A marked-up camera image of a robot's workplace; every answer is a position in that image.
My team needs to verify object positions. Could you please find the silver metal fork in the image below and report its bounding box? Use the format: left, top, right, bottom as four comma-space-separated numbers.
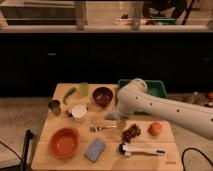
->
89, 125, 117, 132

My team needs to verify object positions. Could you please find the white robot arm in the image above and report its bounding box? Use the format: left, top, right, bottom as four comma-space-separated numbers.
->
115, 78, 213, 140

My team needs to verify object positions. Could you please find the dark maroon bowl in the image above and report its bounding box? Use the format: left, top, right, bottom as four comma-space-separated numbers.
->
92, 87, 113, 107

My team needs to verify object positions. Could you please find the orange red bowl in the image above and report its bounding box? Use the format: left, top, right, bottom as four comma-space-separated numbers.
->
48, 127, 80, 159

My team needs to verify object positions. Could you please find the grey blue folded cloth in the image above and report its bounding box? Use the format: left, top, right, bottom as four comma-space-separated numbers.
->
105, 108, 120, 120

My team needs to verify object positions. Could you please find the bunch of dark grapes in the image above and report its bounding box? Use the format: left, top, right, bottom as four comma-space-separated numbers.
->
121, 124, 141, 142

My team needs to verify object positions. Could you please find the white black dish brush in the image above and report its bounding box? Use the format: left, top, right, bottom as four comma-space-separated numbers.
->
118, 143, 165, 156

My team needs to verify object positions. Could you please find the orange peach fruit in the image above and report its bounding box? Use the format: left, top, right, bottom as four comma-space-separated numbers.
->
148, 122, 162, 136

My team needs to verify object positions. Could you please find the blue sponge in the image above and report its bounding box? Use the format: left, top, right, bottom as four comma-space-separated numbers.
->
84, 138, 106, 162

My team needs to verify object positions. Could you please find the green plastic tray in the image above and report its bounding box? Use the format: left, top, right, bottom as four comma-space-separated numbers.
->
117, 78, 168, 116

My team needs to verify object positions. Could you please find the light green cup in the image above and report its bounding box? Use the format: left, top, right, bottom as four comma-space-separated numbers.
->
79, 82, 89, 97

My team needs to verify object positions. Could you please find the metal cup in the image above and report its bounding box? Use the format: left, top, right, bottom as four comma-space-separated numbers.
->
48, 99, 62, 116

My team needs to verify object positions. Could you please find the black cable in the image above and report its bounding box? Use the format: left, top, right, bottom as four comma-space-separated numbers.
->
181, 147, 213, 171

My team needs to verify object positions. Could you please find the black chair frame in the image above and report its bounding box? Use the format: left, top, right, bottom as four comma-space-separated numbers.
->
20, 130, 34, 171

